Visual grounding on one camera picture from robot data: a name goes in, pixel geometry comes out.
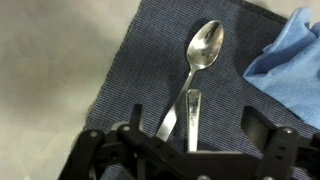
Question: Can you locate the silver metal spoon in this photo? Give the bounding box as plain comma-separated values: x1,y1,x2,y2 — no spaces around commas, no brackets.
155,19,225,143

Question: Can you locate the silver utensil handle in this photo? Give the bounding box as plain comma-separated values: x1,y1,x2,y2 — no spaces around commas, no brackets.
185,88,202,153

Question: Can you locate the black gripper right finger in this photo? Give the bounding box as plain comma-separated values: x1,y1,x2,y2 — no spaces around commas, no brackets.
241,105,320,180

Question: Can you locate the dark blue woven placemat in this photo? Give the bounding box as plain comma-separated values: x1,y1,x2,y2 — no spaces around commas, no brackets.
83,0,320,180

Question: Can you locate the blue folded cloth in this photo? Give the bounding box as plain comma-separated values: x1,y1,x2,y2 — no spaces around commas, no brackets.
242,7,320,131

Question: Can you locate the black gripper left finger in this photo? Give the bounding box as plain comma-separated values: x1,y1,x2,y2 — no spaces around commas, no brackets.
58,103,159,180

